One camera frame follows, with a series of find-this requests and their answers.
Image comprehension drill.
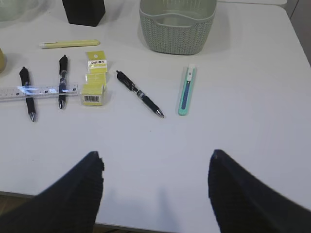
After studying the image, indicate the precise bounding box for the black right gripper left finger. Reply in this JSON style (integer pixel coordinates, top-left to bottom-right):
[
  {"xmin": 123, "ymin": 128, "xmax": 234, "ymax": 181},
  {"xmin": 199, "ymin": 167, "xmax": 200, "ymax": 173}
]
[{"xmin": 0, "ymin": 151, "xmax": 104, "ymax": 233}]

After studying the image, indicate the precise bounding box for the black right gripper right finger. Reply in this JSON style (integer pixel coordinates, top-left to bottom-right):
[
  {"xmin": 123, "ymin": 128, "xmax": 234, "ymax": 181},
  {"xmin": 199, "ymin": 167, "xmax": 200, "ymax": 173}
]
[{"xmin": 207, "ymin": 150, "xmax": 311, "ymax": 233}]

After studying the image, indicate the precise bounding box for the teal utility knife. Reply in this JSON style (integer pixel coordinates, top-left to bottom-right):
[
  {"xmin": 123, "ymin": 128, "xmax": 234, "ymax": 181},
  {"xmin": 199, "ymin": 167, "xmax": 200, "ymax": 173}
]
[{"xmin": 178, "ymin": 64, "xmax": 197, "ymax": 116}]

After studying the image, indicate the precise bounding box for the yellow waste paper packaging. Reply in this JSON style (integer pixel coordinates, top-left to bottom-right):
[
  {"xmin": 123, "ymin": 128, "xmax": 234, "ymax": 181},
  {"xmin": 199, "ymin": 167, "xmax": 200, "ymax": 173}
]
[{"xmin": 81, "ymin": 50, "xmax": 107, "ymax": 106}]

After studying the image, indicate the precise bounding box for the yellow pear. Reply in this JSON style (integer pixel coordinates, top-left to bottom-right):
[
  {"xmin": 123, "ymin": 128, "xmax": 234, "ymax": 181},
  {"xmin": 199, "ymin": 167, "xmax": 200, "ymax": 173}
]
[{"xmin": 0, "ymin": 49, "xmax": 7, "ymax": 73}]

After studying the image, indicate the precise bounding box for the clear plastic ruler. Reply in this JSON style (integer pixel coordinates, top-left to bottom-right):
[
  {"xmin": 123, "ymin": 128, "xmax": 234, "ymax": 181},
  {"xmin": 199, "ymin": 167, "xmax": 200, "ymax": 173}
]
[{"xmin": 0, "ymin": 83, "xmax": 80, "ymax": 101}]

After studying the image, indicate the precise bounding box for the black gel pen right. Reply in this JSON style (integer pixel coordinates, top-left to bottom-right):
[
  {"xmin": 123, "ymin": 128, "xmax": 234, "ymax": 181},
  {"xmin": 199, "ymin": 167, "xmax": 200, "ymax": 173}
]
[{"xmin": 116, "ymin": 70, "xmax": 165, "ymax": 118}]

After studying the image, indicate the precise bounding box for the black gel pen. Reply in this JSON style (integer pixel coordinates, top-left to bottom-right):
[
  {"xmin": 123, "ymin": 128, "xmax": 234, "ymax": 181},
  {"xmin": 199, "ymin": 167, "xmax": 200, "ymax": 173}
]
[
  {"xmin": 19, "ymin": 67, "xmax": 36, "ymax": 122},
  {"xmin": 116, "ymin": 70, "xmax": 165, "ymax": 118},
  {"xmin": 58, "ymin": 55, "xmax": 68, "ymax": 109}
]

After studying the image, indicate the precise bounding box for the black gel pen left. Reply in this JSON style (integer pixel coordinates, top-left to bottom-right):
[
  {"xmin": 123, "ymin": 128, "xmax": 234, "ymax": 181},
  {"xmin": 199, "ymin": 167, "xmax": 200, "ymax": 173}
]
[{"xmin": 19, "ymin": 67, "xmax": 36, "ymax": 122}]

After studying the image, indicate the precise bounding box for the black gel pen middle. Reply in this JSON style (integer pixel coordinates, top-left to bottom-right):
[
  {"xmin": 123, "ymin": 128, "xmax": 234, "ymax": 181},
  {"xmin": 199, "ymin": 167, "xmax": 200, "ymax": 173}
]
[{"xmin": 58, "ymin": 55, "xmax": 68, "ymax": 109}]

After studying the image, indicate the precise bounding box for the yellow utility knife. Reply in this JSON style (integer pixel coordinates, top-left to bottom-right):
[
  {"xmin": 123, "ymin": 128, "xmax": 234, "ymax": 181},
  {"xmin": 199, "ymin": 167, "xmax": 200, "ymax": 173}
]
[{"xmin": 39, "ymin": 39, "xmax": 100, "ymax": 49}]

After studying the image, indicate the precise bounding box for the green woven plastic basket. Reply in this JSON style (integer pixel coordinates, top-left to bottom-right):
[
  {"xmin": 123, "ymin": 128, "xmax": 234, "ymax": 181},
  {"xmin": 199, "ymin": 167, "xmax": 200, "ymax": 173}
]
[{"xmin": 139, "ymin": 0, "xmax": 217, "ymax": 55}]

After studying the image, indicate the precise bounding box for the black square pen holder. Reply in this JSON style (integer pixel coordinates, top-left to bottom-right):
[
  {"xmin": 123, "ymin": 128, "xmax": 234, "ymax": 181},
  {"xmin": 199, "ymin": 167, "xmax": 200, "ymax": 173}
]
[{"xmin": 62, "ymin": 0, "xmax": 105, "ymax": 27}]

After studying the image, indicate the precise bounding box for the green wavy glass plate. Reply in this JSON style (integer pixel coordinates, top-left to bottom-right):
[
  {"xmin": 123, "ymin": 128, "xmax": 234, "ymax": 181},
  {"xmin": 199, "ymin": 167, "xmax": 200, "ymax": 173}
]
[{"xmin": 0, "ymin": 0, "xmax": 43, "ymax": 28}]

